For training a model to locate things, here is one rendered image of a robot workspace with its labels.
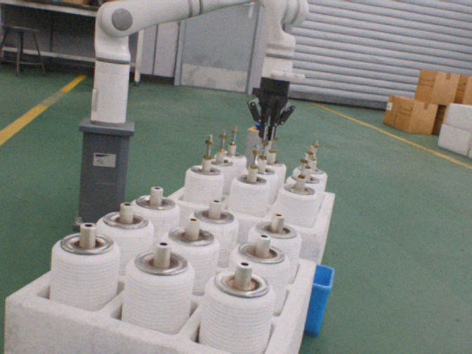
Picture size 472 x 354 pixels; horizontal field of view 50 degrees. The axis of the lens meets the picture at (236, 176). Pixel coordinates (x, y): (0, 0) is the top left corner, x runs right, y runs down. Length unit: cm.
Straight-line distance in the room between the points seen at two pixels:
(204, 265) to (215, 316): 15
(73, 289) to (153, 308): 12
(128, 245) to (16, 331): 20
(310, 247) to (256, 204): 16
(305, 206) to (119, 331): 60
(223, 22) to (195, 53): 51
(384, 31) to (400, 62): 48
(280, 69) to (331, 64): 551
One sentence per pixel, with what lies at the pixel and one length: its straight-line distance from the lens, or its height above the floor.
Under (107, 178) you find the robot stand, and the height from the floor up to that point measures 16.
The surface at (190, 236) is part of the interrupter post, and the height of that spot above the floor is 26.
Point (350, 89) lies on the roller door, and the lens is 689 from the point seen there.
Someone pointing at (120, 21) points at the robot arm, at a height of 58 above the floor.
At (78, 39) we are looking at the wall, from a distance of 641.
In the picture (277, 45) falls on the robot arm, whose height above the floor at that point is 58.
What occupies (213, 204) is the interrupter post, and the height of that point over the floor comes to 28.
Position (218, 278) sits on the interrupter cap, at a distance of 69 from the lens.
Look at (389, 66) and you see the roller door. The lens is 710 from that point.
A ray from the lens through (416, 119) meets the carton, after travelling 507.
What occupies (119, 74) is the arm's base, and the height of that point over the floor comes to 44.
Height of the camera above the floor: 56
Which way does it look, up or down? 14 degrees down
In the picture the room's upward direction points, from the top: 8 degrees clockwise
